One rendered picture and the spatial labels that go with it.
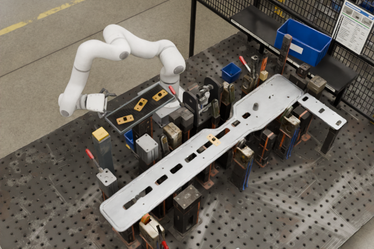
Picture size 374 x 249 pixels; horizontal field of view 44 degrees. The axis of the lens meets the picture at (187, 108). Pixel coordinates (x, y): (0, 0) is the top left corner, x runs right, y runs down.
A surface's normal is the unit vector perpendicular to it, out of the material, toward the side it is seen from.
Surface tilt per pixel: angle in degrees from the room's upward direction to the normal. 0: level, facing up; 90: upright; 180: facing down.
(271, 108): 0
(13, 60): 0
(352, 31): 90
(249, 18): 0
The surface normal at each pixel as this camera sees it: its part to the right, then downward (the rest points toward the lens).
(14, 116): 0.03, -0.63
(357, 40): -0.74, 0.51
